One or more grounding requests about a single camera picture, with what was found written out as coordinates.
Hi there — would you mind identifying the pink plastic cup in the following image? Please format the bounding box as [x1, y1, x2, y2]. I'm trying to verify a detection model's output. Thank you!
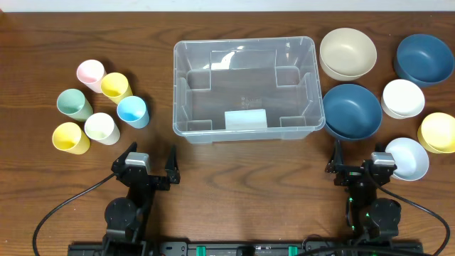
[76, 60, 106, 93]

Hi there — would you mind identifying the light blue plastic cup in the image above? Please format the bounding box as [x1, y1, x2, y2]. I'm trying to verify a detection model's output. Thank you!
[117, 96, 150, 129]

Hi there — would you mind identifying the white small bowl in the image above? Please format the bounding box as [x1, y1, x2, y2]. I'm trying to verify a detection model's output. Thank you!
[381, 79, 425, 119]

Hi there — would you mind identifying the green plastic cup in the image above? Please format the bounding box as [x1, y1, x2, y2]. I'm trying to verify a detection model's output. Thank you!
[56, 89, 94, 122]

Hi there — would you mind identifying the yellow plastic cup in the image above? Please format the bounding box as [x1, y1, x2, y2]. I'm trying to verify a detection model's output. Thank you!
[101, 73, 133, 105]
[52, 122, 90, 155]

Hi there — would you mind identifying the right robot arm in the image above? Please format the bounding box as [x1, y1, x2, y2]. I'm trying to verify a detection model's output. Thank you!
[325, 140, 401, 245]

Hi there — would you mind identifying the yellow plastic cup lower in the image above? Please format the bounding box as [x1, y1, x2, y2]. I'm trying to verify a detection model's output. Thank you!
[52, 122, 90, 155]

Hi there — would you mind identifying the light blue small bowl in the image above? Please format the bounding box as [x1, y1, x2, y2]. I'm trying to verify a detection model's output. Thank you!
[385, 137, 429, 181]

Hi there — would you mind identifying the yellow small bowl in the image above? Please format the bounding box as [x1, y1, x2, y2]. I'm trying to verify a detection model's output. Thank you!
[417, 112, 454, 154]

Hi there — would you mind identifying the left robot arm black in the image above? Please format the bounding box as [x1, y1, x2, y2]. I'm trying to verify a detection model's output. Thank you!
[101, 142, 181, 256]

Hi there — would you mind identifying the dark blue large bowl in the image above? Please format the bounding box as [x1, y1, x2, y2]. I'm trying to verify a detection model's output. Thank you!
[323, 84, 382, 141]

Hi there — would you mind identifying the cream white plastic cup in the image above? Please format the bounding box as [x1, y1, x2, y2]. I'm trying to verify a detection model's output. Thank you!
[84, 112, 120, 145]

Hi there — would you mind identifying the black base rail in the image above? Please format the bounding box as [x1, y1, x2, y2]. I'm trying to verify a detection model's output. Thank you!
[67, 240, 424, 256]

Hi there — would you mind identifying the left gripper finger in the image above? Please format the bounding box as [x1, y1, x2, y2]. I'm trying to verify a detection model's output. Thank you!
[111, 142, 137, 170]
[165, 145, 181, 184]

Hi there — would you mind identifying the clear plastic storage container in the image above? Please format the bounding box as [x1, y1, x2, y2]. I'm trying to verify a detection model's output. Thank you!
[173, 36, 326, 144]

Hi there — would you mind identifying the yellow plastic cup upper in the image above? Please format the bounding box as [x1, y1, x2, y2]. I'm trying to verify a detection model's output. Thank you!
[101, 73, 133, 105]

